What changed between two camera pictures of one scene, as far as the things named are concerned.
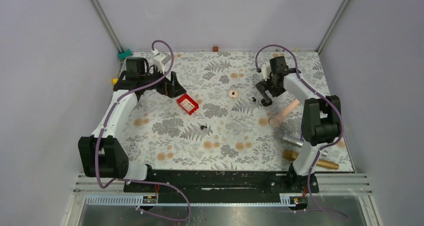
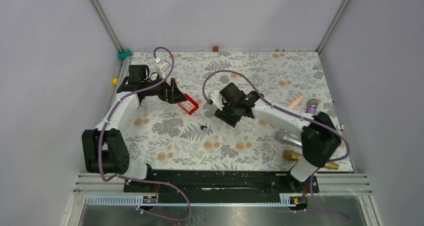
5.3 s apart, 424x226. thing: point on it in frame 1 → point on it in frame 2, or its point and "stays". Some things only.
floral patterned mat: [219, 124] stays
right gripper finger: [261, 87] → [230, 115]
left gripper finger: [177, 89] → [177, 95]
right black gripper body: [275, 90] → [233, 104]
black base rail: [224, 183] stays
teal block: [123, 55] stays
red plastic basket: [187, 104] stays
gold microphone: [291, 155] stays
